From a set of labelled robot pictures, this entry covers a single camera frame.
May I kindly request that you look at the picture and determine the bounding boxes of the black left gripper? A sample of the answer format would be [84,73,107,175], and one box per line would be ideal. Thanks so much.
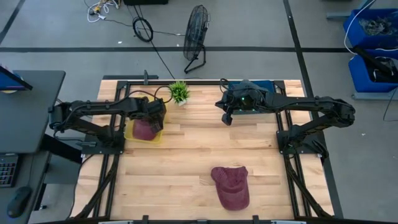
[144,98,167,134]

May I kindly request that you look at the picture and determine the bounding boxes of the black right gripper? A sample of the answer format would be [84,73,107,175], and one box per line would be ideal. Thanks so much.
[215,82,268,126]

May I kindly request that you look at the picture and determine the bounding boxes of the maroon red cap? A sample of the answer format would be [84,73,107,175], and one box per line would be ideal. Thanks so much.
[132,119,158,141]
[210,166,251,212]

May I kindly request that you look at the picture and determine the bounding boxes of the yellow transparent tray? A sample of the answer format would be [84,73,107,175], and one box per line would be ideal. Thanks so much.
[123,95,169,144]

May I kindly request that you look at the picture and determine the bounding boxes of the small green potted plant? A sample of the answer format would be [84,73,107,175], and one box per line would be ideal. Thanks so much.
[168,80,191,106]

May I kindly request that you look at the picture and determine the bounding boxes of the blue plastic tray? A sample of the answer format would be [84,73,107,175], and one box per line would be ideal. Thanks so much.
[228,79,278,115]

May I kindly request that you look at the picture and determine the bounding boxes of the black floor fan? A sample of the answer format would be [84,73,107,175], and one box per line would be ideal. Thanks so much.
[182,4,211,75]

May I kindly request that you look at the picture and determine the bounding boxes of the black box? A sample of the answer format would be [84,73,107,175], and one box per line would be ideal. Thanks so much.
[123,0,169,6]

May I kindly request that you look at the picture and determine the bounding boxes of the black desk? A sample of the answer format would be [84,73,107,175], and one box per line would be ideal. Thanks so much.
[0,70,67,155]
[0,152,52,224]

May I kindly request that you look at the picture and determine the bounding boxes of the blue storage bin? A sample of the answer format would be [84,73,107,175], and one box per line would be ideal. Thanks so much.
[343,8,398,50]
[348,49,398,93]

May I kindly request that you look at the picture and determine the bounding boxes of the grey table foot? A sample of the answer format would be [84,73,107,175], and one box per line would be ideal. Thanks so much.
[326,0,377,20]

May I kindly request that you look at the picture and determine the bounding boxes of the monitor with blue screen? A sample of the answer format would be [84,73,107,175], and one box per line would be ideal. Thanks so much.
[0,64,34,93]

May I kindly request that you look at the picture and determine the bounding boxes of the black keyboard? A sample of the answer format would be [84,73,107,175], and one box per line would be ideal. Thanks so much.
[0,154,19,189]

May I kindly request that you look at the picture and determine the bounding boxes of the black metal bar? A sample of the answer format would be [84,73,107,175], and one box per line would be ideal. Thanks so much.
[353,45,398,82]

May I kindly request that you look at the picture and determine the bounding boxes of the black computer mouse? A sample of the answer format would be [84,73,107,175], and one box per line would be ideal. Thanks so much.
[6,185,32,218]

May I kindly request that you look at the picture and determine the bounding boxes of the brown cable loop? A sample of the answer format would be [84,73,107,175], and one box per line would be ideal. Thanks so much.
[219,78,233,94]

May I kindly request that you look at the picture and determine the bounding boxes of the black aluminium table frame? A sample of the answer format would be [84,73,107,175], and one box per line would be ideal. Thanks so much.
[70,79,345,224]

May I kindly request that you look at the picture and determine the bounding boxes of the long black floor cable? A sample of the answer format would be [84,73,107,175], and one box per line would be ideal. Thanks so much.
[126,4,176,80]

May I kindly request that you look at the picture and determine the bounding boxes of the coiled black cable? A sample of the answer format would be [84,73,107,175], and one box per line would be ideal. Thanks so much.
[132,16,154,43]

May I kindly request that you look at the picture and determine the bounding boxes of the white cable bundle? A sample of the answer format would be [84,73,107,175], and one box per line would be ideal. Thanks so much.
[83,0,121,24]

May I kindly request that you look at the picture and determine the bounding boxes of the thin black cable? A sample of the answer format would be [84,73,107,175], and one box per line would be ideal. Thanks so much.
[382,88,398,122]

